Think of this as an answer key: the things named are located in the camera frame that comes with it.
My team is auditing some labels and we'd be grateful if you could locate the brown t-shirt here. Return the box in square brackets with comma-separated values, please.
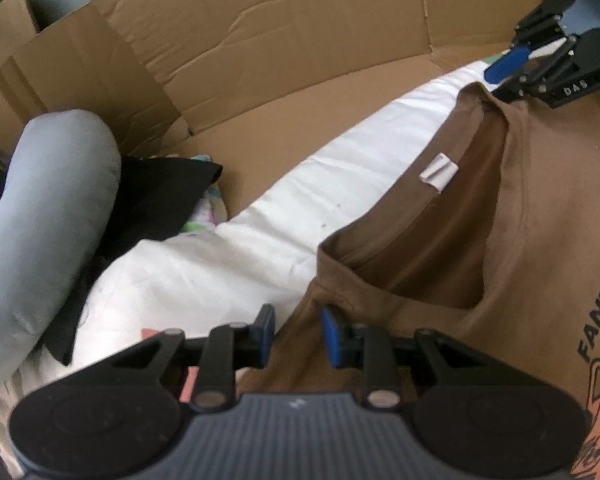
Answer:
[238, 84, 600, 479]

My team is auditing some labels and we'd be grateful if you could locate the cream bear print bedsheet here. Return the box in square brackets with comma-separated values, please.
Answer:
[0, 60, 486, 476]

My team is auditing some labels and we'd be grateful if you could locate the black cloth under pillow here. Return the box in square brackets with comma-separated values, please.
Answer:
[41, 156, 223, 366]

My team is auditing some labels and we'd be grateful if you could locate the grey neck pillow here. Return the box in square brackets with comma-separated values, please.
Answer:
[0, 110, 121, 383]

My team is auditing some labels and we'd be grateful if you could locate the flattened cardboard box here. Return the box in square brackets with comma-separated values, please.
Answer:
[0, 0, 542, 212]

